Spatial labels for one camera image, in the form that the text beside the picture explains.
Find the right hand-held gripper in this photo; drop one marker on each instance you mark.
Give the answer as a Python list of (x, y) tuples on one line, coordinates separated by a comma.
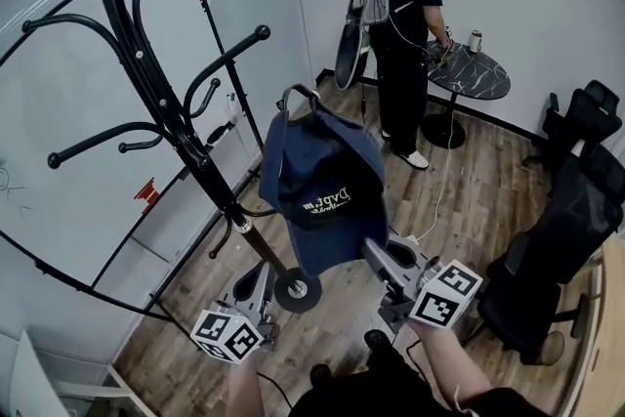
[(442, 295)]

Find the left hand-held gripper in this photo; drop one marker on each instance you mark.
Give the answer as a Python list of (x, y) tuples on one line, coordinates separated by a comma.
[(229, 332)]

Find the navy blue cap item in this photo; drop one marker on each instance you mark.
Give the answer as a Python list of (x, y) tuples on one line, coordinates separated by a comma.
[(317, 151)]

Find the black metal coat stand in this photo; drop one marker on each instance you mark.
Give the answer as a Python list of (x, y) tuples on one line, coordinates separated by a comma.
[(146, 72)]

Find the person's right forearm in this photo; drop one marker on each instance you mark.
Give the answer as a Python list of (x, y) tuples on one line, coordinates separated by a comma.
[(449, 366)]

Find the person's left forearm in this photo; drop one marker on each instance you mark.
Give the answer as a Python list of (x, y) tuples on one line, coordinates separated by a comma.
[(254, 388)]

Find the person's black shoe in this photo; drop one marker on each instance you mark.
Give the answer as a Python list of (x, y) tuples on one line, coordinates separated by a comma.
[(377, 340), (320, 372)]

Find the person's black trousers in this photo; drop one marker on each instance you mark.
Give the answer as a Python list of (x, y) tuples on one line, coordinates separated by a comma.
[(381, 386)]

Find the black mesh office chair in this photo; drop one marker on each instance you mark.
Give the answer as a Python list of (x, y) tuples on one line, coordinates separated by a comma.
[(552, 249), (581, 117)]

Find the whiteboard eraser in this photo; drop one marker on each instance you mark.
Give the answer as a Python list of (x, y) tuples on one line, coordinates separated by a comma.
[(220, 134)]

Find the round dark marble table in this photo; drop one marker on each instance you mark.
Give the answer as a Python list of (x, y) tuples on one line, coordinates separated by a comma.
[(471, 70)]

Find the black oval board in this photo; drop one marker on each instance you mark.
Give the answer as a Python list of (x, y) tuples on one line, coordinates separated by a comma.
[(349, 51)]

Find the light wooden desk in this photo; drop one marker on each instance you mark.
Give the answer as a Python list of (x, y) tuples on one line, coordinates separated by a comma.
[(603, 332)]

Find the white drink can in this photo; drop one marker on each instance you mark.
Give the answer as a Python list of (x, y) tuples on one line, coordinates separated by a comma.
[(476, 41)]

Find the white cabinet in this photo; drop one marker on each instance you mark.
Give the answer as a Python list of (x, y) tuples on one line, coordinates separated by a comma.
[(29, 381)]

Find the black framed whiteboard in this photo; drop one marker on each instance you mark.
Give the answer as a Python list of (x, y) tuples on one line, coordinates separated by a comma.
[(73, 112)]

